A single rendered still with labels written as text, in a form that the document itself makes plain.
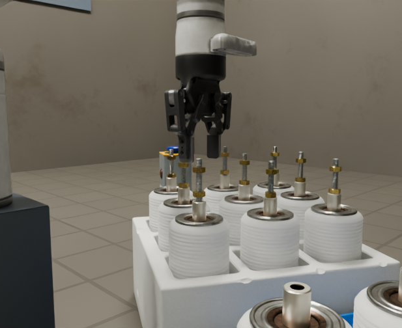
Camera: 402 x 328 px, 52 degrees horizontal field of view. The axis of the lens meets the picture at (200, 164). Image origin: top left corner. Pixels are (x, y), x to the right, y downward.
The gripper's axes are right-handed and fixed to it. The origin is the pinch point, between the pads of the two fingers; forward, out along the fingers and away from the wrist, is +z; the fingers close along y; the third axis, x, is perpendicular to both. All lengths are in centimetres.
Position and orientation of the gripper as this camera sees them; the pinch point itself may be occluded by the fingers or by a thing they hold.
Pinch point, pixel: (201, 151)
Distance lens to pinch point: 62.6
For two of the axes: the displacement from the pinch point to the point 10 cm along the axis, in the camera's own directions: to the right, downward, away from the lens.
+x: 8.0, 0.8, -5.9
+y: -6.0, 1.0, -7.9
